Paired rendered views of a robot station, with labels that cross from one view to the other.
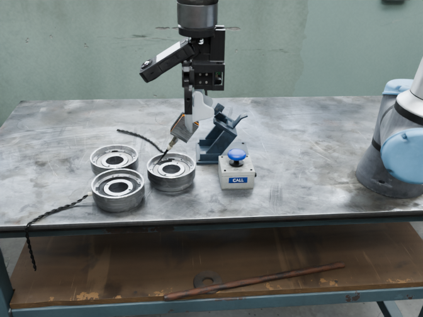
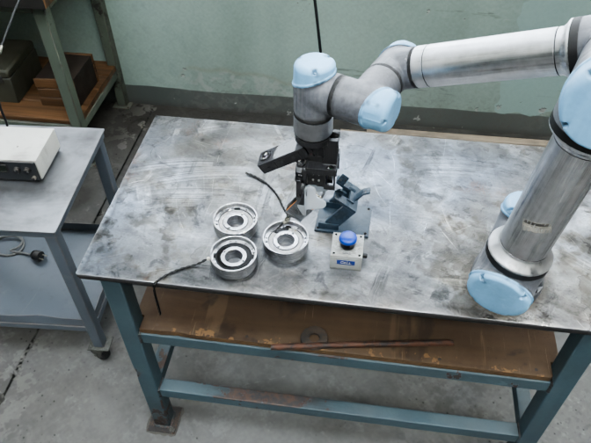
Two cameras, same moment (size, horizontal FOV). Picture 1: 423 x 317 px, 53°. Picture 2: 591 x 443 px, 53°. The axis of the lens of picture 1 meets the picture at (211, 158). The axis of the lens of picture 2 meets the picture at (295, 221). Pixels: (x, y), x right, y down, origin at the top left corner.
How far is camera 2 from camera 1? 0.54 m
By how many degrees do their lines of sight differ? 19
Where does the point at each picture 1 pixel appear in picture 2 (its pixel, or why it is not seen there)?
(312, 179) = (424, 267)
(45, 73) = (187, 22)
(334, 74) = not seen: hidden behind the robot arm
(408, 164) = (486, 298)
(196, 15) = (309, 132)
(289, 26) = not seen: outside the picture
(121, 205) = (233, 276)
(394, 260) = (511, 345)
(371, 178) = not seen: hidden behind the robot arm
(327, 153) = (455, 233)
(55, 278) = (178, 309)
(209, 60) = (323, 163)
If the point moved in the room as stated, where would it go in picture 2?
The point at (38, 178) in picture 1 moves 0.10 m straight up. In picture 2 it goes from (166, 229) to (159, 199)
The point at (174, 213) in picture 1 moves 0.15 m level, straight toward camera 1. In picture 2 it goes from (280, 289) to (268, 348)
